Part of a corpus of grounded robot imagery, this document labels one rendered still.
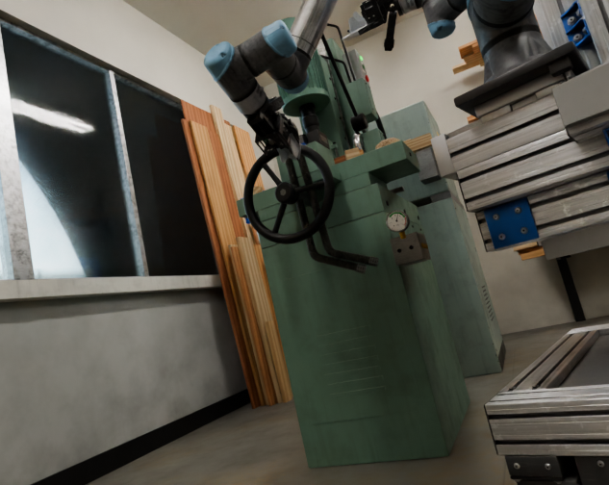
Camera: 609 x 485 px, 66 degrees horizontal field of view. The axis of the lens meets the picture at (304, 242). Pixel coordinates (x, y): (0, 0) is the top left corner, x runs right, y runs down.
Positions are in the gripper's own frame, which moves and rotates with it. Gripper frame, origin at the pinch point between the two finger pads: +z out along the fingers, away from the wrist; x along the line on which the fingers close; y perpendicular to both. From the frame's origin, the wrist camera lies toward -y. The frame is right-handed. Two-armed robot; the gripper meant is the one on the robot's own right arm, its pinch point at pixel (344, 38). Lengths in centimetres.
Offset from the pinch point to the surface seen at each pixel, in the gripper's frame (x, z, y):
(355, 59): -34.2, 5.8, -13.2
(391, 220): 52, -3, -44
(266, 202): 36, 38, -32
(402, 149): 34.9, -9.9, -31.2
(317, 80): 0.8, 14.3, -8.8
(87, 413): 64, 149, -85
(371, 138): -1.0, 4.9, -36.4
